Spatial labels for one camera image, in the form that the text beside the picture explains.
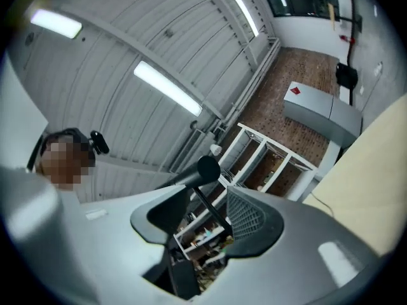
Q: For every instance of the long ceiling light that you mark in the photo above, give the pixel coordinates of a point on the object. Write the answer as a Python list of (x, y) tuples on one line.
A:
[(168, 87), (55, 23), (245, 13)]

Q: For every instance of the red wall valve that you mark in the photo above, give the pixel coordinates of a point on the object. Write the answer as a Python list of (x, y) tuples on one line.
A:
[(347, 39)]

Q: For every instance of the grey cabinet with red label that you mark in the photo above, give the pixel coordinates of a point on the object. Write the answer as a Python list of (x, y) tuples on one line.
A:
[(318, 105)]

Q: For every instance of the black head-worn camera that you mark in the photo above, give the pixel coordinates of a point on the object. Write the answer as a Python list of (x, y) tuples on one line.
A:
[(101, 143)]

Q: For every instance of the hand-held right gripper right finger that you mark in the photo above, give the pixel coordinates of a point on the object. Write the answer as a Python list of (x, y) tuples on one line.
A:
[(286, 265)]

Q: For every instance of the white pipes bundle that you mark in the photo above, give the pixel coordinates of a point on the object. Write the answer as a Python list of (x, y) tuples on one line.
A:
[(254, 81)]

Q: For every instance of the person's head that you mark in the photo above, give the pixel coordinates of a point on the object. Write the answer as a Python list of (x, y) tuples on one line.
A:
[(66, 167)]

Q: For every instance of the black desk lamp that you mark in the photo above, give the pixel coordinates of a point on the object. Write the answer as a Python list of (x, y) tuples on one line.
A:
[(208, 170)]

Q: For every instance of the white open shelf unit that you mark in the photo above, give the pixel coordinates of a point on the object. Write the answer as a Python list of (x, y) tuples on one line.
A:
[(287, 157)]

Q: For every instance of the black wall box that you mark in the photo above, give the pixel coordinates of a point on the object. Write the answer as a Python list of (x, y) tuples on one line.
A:
[(347, 76)]

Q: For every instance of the white cluttered shelf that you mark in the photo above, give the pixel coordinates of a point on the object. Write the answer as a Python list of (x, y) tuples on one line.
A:
[(203, 237)]

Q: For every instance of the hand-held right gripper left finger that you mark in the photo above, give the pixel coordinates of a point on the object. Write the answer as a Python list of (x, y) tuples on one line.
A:
[(95, 240)]

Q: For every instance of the black wall pipe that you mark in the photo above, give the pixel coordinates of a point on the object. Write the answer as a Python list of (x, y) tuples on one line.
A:
[(353, 27)]

